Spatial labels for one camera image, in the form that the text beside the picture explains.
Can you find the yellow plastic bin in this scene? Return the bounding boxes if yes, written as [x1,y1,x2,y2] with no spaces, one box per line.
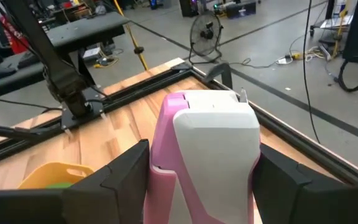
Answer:
[17,161,94,190]

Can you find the long black floor cable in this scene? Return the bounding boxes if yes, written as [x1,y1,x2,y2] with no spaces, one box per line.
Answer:
[301,0,321,144]

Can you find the narrow green tape roll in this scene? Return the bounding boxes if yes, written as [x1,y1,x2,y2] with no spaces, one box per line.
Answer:
[45,182,74,190]

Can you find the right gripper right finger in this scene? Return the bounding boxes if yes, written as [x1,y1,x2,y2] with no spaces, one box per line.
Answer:
[252,143,358,224]

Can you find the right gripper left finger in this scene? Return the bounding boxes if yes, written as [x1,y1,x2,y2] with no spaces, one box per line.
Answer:
[0,139,150,224]

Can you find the black computer tower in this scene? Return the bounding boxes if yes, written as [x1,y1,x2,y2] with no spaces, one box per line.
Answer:
[178,0,200,18]

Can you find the red fabric bag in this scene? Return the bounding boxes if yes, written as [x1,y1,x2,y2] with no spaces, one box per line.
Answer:
[0,14,29,55]

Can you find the black aluminium rig frame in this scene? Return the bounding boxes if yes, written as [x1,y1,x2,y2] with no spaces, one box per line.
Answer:
[0,60,358,187]

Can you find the yellow pole with black knob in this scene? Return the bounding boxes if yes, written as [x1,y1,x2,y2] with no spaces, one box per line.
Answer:
[112,0,150,71]

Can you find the black desk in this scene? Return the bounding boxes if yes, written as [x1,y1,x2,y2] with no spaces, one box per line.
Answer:
[0,11,130,97]

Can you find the dark flat computer case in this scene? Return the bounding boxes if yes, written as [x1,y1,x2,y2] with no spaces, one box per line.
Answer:
[225,0,257,19]

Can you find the coiled black cable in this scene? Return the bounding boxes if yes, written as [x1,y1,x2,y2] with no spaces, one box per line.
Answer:
[337,54,358,93]

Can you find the pink white stapler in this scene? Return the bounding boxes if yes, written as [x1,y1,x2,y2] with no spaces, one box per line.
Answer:
[143,89,262,224]

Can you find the black table clamp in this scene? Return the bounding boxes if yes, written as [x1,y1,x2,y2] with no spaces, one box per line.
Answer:
[204,62,233,90]

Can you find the white yellow power cable bundle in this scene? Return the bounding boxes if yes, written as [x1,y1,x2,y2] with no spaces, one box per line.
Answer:
[275,46,332,66]

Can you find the black floor fan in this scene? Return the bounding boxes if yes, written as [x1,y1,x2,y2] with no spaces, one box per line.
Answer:
[188,11,225,65]

